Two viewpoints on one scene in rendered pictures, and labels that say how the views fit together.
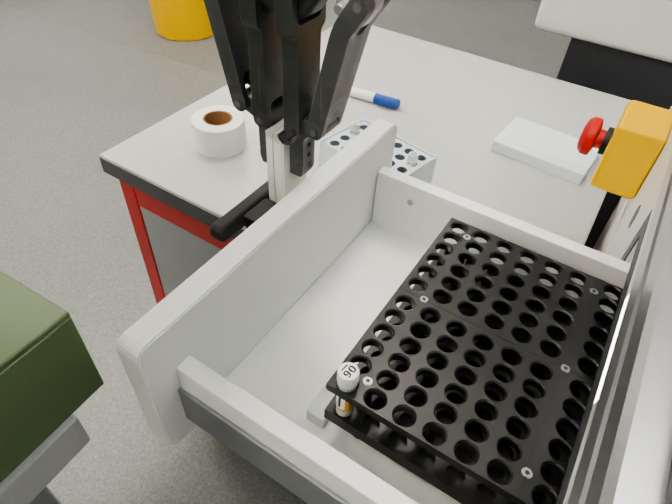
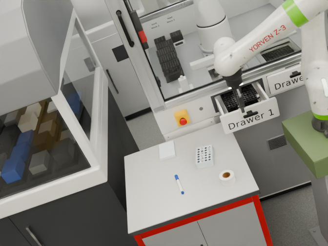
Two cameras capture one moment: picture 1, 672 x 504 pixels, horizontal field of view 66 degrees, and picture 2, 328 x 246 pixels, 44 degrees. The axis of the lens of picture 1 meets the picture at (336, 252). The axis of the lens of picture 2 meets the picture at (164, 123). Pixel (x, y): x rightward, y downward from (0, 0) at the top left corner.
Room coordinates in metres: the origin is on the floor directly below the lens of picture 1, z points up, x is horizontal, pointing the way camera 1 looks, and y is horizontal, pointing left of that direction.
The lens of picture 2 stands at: (1.32, 1.38, 2.08)
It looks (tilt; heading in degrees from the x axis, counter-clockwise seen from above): 32 degrees down; 246
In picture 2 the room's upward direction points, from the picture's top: 23 degrees counter-clockwise
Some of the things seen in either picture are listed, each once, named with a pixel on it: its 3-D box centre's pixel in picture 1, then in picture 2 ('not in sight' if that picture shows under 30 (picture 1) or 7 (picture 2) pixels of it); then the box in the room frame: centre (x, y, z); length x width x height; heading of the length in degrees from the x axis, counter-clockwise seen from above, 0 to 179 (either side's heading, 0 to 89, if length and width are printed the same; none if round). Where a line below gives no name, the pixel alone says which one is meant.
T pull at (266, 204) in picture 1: (261, 214); (250, 113); (0.29, 0.06, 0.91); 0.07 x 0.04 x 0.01; 150
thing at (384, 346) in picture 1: (410, 296); (243, 102); (0.23, -0.05, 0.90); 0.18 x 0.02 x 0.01; 150
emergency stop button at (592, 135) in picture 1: (595, 137); (183, 121); (0.48, -0.27, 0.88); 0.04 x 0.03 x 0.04; 150
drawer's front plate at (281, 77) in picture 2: not in sight; (294, 76); (-0.10, 0.01, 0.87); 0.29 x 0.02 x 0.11; 150
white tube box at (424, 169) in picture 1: (376, 160); (204, 156); (0.55, -0.04, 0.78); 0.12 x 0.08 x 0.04; 49
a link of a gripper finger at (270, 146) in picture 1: (283, 164); (242, 111); (0.32, 0.04, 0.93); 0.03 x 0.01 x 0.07; 150
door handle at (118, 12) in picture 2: not in sight; (125, 30); (0.55, -0.34, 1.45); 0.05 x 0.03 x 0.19; 60
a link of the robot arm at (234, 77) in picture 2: not in sight; (230, 71); (0.32, 0.04, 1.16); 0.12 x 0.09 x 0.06; 150
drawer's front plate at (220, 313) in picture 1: (291, 260); (249, 115); (0.27, 0.03, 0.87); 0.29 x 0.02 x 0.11; 150
